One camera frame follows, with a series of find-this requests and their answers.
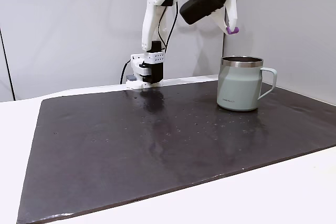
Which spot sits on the thin black wall strip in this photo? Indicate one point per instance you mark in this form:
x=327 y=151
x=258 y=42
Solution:
x=8 y=69

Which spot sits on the black table mat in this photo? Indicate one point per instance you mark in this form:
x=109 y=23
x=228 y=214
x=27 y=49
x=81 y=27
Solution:
x=157 y=155

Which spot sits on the pale green steel-rimmed mug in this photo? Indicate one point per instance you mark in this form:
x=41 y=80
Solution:
x=237 y=90

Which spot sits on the purple ribbed pen grip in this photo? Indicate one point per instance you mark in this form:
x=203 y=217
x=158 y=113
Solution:
x=232 y=31

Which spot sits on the black camera box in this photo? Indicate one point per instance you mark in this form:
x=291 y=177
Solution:
x=202 y=5

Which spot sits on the grey table clamp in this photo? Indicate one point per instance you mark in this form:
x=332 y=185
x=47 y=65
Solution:
x=130 y=78

